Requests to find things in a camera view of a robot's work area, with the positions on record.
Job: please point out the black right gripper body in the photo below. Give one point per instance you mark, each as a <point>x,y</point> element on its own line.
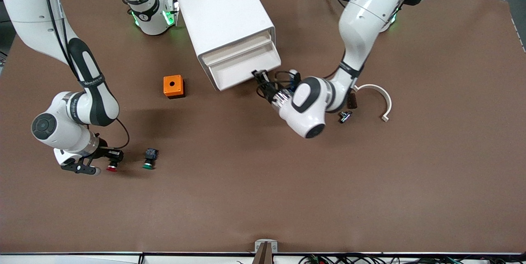
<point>104,154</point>

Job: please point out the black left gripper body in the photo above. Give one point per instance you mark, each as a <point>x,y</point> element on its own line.
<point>269,93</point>

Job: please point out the red push button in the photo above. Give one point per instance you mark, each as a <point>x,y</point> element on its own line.
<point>111,168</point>

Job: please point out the white plastic drawer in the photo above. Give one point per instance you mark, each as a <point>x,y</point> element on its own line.
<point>236,48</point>
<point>242,66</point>

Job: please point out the grey arm base connector box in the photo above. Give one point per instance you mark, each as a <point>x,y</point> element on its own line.
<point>171,11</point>

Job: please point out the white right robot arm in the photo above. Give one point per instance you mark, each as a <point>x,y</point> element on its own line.
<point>24,1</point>

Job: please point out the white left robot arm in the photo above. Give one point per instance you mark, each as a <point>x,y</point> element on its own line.
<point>370,9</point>

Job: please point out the green push button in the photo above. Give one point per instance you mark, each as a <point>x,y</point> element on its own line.
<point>150,155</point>

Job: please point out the white drawer cabinet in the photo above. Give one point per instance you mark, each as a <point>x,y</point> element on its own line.
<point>218,5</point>

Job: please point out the silver metal connector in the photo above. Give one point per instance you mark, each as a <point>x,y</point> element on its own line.
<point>345,116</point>

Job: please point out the brown table cover mat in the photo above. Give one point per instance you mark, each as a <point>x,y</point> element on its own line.
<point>263,173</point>

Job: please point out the brown rectangular block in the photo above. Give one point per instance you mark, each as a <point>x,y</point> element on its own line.
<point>354,101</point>

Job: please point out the orange box with hole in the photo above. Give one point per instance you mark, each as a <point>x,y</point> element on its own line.
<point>172,85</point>

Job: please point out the white table edge rail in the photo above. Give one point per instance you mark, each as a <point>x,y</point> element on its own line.
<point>82,260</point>

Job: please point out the white curved bracket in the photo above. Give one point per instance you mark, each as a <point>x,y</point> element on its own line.
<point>388,99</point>

